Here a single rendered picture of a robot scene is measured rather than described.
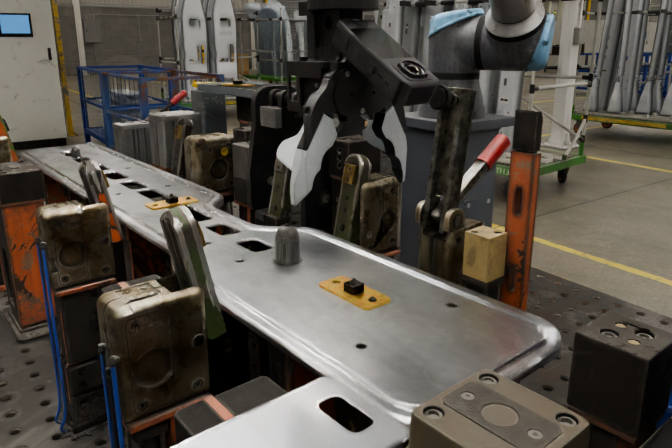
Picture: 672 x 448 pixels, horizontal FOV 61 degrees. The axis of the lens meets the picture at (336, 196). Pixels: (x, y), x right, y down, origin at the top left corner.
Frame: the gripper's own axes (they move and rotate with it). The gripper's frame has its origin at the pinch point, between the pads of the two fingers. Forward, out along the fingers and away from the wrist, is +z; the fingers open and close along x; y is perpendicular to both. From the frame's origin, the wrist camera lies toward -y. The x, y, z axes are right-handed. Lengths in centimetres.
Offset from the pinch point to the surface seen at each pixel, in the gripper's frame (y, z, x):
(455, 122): -0.9, -6.5, -14.6
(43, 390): 53, 41, 23
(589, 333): -27.4, 3.4, 3.4
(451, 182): -1.6, 0.4, -13.6
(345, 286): 0.7, 10.2, 1.0
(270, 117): 39.4, -3.2, -15.4
